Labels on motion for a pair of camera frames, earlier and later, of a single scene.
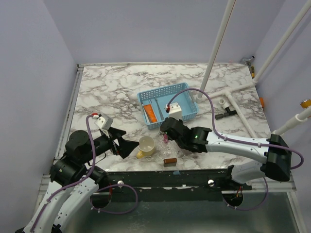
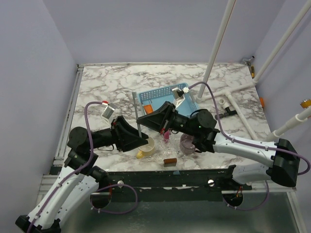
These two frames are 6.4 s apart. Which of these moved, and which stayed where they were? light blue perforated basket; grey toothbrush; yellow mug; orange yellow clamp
Moved: grey toothbrush
Stayed: yellow mug; light blue perforated basket; orange yellow clamp
